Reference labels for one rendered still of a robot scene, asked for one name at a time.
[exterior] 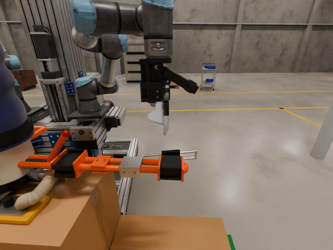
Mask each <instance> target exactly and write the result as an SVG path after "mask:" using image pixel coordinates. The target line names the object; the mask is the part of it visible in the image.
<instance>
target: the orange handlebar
mask: <svg viewBox="0 0 333 250"><path fill-rule="evenodd" d="M33 130H34V131H35V133H34V135H33V136H32V137H31V138H30V140H33V139H34V138H36V137H37V136H39V135H41V134H42V133H44V132H45V131H47V128H46V126H34V129H33ZM48 156H49V155H29V157H28V159H47V158H48ZM122 159H123V158H111V156H107V155H98V156H97V157H85V159H84V162H85V163H86V164H79V165H78V170H82V171H92V173H100V174H106V173H107V172H119V165H112V164H120V163H121V161H122ZM158 162H159V160H158V159H143V161H142V165H147V166H141V167H140V171H139V172H140V173H152V174H157V167H150V166H157V165H158ZM88 163H92V164H88ZM17 166H18V167H19V168H36V169H52V168H51V165H50V162H27V161H21V162H19V163H18V165H17ZM188 169H189V166H188V164H187V163H186V162H184V174H185V173H187V172H188Z"/></svg>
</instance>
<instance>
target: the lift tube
mask: <svg viewBox="0 0 333 250"><path fill-rule="evenodd" d="M4 59H5V53H4V48H3V46H2V44H1V42H0V134H1V133H4V132H7V131H10V130H12V129H14V128H16V127H19V126H21V125H22V124H24V123H25V122H26V120H27V114H26V110H25V107H24V105H23V103H22V101H21V100H20V98H19V97H18V96H17V95H16V93H15V91H14V89H15V78H14V76H13V74H12V73H11V71H10V70H9V69H8V68H7V67H6V65H5V64H4ZM34 133H35V132H34V130H33V131H32V132H31V133H30V134H29V135H27V136H26V137H24V138H23V139H21V140H19V141H16V142H14V143H12V144H9V145H6V146H3V147H0V152H3V151H6V150H9V149H11V148H14V147H16V146H18V145H20V144H22V143H24V142H26V141H27V140H29V139H30V138H31V137H32V136H33V135H34Z"/></svg>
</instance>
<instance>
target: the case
mask: <svg viewBox="0 0 333 250"><path fill-rule="evenodd" d="M75 176H76V175H75ZM37 186H38V185H37V184H25V185H24V186H23V187H22V188H21V189H20V190H19V191H11V192H10V193H11V194H25V193H29V192H33V190H34V189H35V188H36V187H37ZM47 195H48V196H49V197H50V200H49V201H48V202H47V204H46V205H45V206H44V207H43V208H42V210H41V211H40V212H39V213H38V214H37V215H36V217H35V218H34V219H33V220H32V221H31V222H30V224H28V225H21V224H5V223H0V250H109V249H110V246H111V243H112V240H113V237H114V234H115V231H116V228H117V225H118V222H119V219H120V216H121V213H120V207H119V201H118V195H117V189H116V183H115V177H114V172H107V173H106V174H100V173H92V171H83V172H82V174H81V175H80V176H79V177H78V178H77V177H75V178H74V179H72V178H68V179H67V180H66V181H57V182H56V183H55V184H54V186H53V187H52V188H51V190H50V191H49V193H47Z"/></svg>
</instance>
